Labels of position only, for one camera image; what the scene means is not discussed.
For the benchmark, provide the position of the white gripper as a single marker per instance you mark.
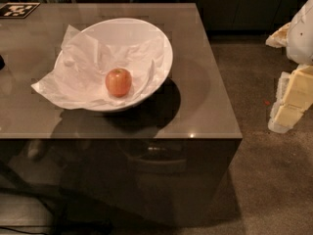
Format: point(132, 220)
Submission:
point(301, 36)

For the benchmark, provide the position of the red apple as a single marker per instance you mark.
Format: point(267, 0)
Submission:
point(118, 82)

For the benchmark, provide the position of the white bowl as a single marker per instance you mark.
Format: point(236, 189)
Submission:
point(130, 39)

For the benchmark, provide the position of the white tissue paper sheet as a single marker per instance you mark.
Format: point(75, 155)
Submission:
point(81, 79)

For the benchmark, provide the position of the black white fiducial marker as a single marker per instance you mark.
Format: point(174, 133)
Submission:
point(13, 10)

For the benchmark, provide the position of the dark object at left edge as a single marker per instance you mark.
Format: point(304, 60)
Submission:
point(2, 63)

